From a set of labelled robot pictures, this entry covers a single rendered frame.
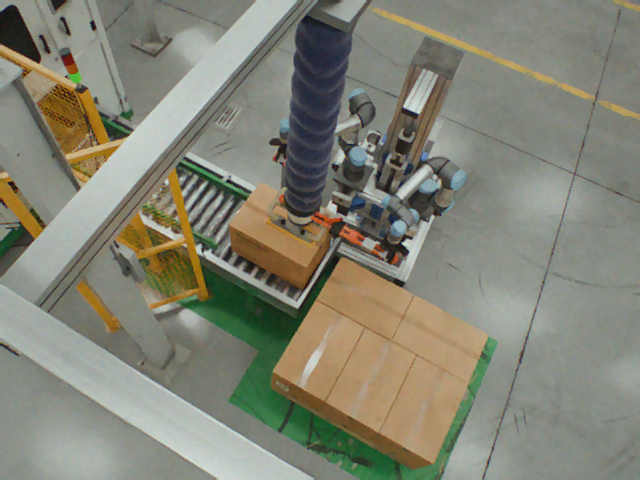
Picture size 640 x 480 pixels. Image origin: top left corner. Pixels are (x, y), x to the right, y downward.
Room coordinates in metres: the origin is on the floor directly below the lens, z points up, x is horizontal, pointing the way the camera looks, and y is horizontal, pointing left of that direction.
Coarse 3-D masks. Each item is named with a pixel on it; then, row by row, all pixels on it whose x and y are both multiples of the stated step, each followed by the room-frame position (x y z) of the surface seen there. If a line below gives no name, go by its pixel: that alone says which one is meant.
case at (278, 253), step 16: (256, 192) 1.93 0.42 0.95; (272, 192) 1.96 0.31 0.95; (240, 208) 1.79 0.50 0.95; (256, 208) 1.81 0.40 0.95; (240, 224) 1.67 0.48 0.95; (256, 224) 1.69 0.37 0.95; (240, 240) 1.62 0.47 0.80; (256, 240) 1.58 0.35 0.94; (272, 240) 1.59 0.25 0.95; (288, 240) 1.61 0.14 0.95; (320, 240) 1.65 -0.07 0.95; (256, 256) 1.58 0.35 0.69; (272, 256) 1.53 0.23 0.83; (288, 256) 1.50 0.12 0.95; (304, 256) 1.51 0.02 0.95; (320, 256) 1.65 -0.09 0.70; (272, 272) 1.53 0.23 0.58; (288, 272) 1.48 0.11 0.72; (304, 272) 1.44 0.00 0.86
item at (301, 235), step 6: (282, 216) 1.66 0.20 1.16; (270, 222) 1.61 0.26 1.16; (276, 222) 1.61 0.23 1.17; (282, 222) 1.60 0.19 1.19; (276, 228) 1.57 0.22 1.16; (282, 228) 1.58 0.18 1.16; (300, 228) 1.60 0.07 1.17; (306, 228) 1.61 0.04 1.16; (288, 234) 1.54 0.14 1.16; (294, 234) 1.55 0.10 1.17; (300, 234) 1.55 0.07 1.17; (306, 234) 1.56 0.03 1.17; (300, 240) 1.52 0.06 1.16; (306, 240) 1.52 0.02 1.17; (312, 240) 1.53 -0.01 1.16; (312, 246) 1.49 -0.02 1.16
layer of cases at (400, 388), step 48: (336, 288) 1.50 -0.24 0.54; (384, 288) 1.56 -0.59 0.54; (336, 336) 1.14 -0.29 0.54; (384, 336) 1.20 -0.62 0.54; (432, 336) 1.25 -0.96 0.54; (480, 336) 1.31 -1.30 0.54; (288, 384) 0.78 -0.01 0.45; (336, 384) 0.81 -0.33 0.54; (384, 384) 0.87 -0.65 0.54; (432, 384) 0.92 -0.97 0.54; (384, 432) 0.55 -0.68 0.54; (432, 432) 0.60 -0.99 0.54
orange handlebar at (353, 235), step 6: (282, 198) 1.73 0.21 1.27; (312, 216) 1.63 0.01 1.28; (324, 216) 1.64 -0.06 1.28; (318, 222) 1.60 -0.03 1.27; (342, 234) 1.54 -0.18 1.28; (354, 234) 1.55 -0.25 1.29; (354, 240) 1.51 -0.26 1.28; (378, 246) 1.50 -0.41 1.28; (372, 252) 1.46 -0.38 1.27; (378, 252) 1.46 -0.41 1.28; (396, 258) 1.44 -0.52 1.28
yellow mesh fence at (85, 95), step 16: (0, 48) 1.83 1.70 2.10; (16, 64) 1.83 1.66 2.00; (32, 64) 1.76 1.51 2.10; (32, 80) 1.81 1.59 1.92; (64, 80) 1.69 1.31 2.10; (80, 96) 1.63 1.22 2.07; (64, 112) 1.75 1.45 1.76; (96, 112) 1.66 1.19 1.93; (96, 128) 1.63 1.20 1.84; (80, 144) 1.75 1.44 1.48; (80, 176) 1.80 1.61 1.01; (128, 240) 1.75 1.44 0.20; (144, 240) 1.63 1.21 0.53; (160, 272) 1.60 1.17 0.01
